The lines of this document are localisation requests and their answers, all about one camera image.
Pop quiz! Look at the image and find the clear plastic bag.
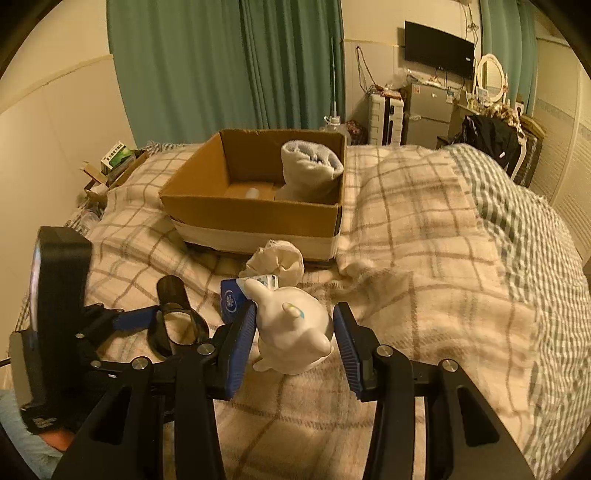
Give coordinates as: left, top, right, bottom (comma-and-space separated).
382, 70, 414, 92

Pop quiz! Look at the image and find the hanging wall cable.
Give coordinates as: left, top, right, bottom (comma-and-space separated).
353, 44, 374, 92

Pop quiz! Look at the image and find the white chair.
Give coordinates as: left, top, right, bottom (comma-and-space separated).
505, 121, 532, 178

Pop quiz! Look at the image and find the beige plaid blanket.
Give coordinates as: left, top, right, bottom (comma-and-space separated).
18, 144, 546, 480

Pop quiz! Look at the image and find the wide green curtain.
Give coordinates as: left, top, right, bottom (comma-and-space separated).
106, 0, 346, 151

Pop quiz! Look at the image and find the narrow green curtain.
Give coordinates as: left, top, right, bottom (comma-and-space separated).
479, 0, 539, 116

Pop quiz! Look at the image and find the brown striped suitcase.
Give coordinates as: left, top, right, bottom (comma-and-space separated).
515, 115, 546, 188

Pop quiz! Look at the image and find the blue tissue packet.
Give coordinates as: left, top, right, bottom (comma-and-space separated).
220, 276, 280, 325

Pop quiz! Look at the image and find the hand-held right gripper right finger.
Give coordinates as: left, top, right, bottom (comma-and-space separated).
332, 302, 537, 480

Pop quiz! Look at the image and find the green and white carton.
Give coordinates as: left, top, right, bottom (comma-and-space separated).
100, 140, 136, 174

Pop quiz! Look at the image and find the green checked quilt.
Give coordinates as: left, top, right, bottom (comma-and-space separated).
445, 143, 591, 478

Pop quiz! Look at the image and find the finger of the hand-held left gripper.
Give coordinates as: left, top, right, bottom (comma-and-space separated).
76, 331, 139, 367
79, 304, 160, 337

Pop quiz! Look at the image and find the grey refrigerator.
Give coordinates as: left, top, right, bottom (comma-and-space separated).
403, 82, 455, 151

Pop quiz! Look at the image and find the person's left forearm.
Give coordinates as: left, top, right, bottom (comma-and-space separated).
0, 390, 77, 478

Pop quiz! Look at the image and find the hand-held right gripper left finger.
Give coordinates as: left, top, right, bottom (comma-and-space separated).
51, 300, 258, 480

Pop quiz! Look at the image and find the floral bag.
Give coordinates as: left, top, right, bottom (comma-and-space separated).
345, 120, 368, 145

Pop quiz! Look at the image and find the white rolled fleece cloth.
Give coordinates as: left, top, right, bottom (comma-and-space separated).
274, 140, 345, 204

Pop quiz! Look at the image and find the white suitcase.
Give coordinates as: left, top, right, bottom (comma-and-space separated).
367, 91, 406, 147

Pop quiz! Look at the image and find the brown cardboard box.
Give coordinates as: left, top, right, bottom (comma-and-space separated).
159, 128, 348, 269

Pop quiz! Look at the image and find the white wardrobe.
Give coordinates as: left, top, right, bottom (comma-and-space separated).
526, 32, 591, 241

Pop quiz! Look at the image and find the white crumpled cloth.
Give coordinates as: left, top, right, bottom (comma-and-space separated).
238, 239, 306, 291

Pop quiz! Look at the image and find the open cardboard carton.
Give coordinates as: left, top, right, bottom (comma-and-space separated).
81, 148, 151, 191

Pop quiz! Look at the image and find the black wall television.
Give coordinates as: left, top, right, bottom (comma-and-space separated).
404, 20, 476, 80

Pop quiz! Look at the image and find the white plush toy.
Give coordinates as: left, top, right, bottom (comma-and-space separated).
244, 277, 334, 376

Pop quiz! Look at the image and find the white oval mirror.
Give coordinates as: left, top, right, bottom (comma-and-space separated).
475, 54, 508, 105

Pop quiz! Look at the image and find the black glossy plastic object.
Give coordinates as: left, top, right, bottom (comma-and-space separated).
147, 275, 212, 360

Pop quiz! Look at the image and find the dark clothes pile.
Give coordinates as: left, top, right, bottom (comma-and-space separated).
455, 113, 522, 168

